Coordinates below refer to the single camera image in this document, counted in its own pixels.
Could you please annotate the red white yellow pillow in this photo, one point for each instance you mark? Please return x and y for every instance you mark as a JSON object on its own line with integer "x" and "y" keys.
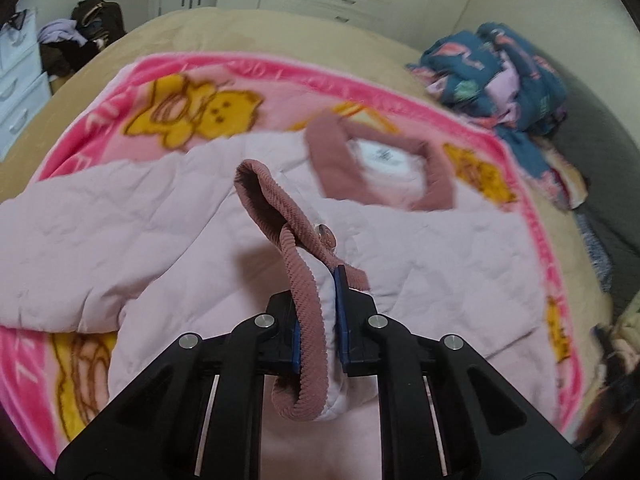
{"x": 575, "y": 185}

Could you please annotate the lilac clothing pile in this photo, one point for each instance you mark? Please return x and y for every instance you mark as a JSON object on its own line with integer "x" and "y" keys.
{"x": 60, "y": 30}

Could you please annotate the pink quilted jacket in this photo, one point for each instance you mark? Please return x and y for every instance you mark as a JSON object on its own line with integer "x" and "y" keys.
{"x": 150, "y": 220}

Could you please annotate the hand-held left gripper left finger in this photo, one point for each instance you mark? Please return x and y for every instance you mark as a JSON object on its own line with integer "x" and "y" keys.
{"x": 296, "y": 342}

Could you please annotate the blue patterned pillow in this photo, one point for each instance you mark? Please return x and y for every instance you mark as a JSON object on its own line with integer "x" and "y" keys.
{"x": 595, "y": 250}

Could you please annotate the pink bear printed blanket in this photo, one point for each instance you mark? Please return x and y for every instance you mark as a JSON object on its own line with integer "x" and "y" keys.
{"x": 165, "y": 85}

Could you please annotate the black sunglasses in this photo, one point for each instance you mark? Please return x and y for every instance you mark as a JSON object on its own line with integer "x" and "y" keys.
{"x": 15, "y": 20}

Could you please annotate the beige bed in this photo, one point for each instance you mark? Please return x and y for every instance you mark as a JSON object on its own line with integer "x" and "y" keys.
{"x": 300, "y": 30}

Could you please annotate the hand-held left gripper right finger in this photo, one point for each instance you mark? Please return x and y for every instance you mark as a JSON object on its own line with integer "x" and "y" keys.
{"x": 341, "y": 320}

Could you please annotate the dark handbag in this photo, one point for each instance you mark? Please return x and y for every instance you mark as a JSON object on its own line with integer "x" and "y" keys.
{"x": 97, "y": 15}

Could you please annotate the blue floral quilt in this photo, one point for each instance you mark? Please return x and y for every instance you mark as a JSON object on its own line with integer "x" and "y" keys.
{"x": 475, "y": 75}

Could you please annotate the dark clothing pile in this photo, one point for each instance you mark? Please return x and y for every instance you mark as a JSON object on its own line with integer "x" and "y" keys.
{"x": 65, "y": 57}

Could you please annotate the white drawer cabinet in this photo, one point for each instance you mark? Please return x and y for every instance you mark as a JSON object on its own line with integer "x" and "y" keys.
{"x": 20, "y": 90}

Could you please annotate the grey quilted headboard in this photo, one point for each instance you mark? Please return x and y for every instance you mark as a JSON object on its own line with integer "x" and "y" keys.
{"x": 600, "y": 160}

